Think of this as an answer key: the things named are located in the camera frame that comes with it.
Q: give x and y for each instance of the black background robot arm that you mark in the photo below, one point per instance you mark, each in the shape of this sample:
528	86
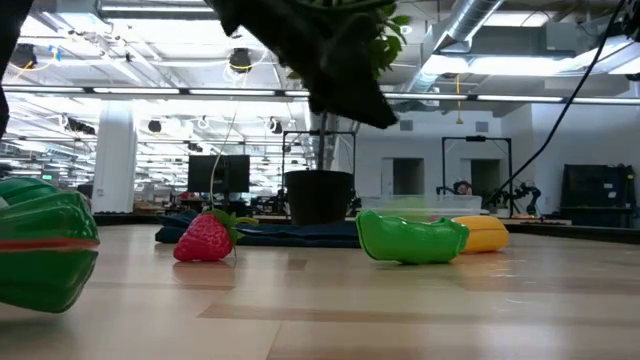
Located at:
445	190
530	192

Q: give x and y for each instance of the black metal frame stand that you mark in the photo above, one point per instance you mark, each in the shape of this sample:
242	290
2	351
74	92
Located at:
475	138

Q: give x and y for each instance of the black computer monitor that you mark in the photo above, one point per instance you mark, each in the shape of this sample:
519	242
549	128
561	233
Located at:
217	174

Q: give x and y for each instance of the yellow toy banana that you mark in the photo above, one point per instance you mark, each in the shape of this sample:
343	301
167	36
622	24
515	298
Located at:
487	235

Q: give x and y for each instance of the black plant pot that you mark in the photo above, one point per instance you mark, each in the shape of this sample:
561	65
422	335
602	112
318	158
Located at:
319	197

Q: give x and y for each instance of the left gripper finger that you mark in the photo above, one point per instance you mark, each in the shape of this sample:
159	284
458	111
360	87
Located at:
350	100

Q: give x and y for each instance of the dark blue folded cloth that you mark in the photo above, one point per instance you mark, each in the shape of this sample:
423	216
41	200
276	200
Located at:
280	234

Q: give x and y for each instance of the clear plastic container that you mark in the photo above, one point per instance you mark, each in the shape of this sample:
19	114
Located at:
450	202

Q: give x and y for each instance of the green leafy small tree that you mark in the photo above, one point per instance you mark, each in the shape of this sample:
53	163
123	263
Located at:
392	47

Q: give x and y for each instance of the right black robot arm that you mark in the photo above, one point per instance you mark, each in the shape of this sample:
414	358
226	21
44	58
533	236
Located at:
634	17

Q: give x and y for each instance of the black equipment cabinet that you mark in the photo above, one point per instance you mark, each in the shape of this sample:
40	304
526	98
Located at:
595	192

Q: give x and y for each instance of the white building column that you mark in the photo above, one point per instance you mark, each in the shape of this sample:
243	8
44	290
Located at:
115	165

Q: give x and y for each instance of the black ceiling device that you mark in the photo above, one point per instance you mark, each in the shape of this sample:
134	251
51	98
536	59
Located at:
240	60
23	55
155	126
276	126

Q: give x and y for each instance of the silver ventilation duct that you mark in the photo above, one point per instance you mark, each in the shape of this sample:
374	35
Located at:
470	20

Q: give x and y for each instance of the red toy strawberry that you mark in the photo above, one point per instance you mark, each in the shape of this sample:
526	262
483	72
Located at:
202	240

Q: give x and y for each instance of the long light strip bar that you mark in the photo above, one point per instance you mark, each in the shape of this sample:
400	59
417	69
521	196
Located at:
230	92

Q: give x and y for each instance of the large green toy pepper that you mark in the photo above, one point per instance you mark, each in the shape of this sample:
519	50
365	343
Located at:
45	220

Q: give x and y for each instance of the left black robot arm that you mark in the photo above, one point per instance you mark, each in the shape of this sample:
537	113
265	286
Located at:
7	40

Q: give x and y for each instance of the person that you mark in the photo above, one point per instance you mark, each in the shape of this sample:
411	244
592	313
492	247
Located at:
463	188

